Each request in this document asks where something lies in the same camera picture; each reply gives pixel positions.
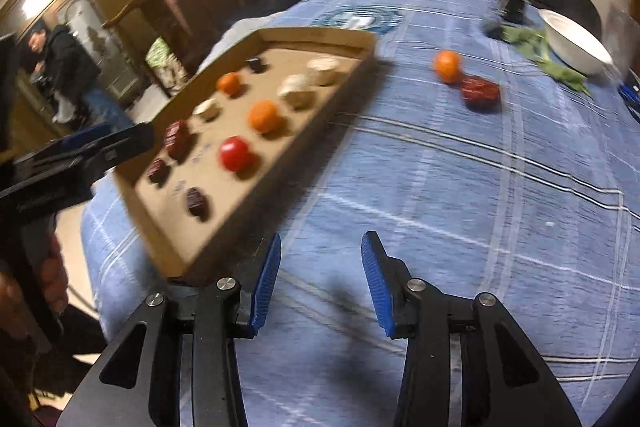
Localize green patterned cushion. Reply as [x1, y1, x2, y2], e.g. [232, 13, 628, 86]
[145, 36, 188, 85]

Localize blue plaid tablecloth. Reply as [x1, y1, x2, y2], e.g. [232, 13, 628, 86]
[80, 0, 640, 427]

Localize green leaves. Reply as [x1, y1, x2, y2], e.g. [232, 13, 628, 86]
[502, 26, 593, 98]

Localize white bowl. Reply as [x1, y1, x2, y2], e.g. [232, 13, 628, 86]
[539, 9, 615, 76]

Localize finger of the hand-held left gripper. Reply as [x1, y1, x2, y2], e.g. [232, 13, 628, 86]
[27, 124, 115, 168]
[86, 122, 157, 182]

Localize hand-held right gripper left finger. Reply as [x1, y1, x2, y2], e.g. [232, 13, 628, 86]
[59, 233, 282, 427]

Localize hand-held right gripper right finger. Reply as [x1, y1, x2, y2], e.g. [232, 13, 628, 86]
[361, 231, 583, 427]

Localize cardboard tray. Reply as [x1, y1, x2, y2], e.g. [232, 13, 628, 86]
[112, 27, 377, 280]

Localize blue pen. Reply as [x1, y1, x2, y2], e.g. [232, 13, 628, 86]
[619, 79, 640, 110]

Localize small orange kumquat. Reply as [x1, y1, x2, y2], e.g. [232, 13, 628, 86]
[247, 100, 282, 135]
[433, 50, 463, 84]
[216, 72, 244, 96]

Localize red tomato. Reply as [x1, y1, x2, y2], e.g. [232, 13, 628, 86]
[218, 136, 256, 172]

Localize person's left hand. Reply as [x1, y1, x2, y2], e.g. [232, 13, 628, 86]
[0, 232, 69, 343]

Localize small black device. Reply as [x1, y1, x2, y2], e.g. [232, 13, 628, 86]
[500, 0, 528, 24]

